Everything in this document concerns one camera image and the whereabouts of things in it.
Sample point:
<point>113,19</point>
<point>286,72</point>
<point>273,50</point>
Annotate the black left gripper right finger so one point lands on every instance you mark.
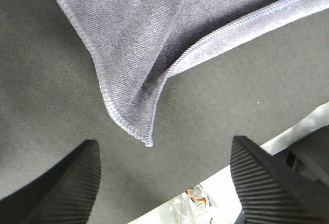
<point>271,192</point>

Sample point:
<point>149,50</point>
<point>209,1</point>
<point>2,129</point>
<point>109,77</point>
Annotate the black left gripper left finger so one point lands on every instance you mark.
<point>66,193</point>

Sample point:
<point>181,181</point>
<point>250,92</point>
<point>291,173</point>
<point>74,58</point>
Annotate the blue-grey microfibre towel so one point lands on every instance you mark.
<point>136,45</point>

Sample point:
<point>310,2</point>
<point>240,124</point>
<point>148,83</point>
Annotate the white plastic basket grey rim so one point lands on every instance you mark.
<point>317,119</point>

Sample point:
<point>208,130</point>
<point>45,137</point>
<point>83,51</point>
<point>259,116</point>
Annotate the black felt table mat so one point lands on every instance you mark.
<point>51,101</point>

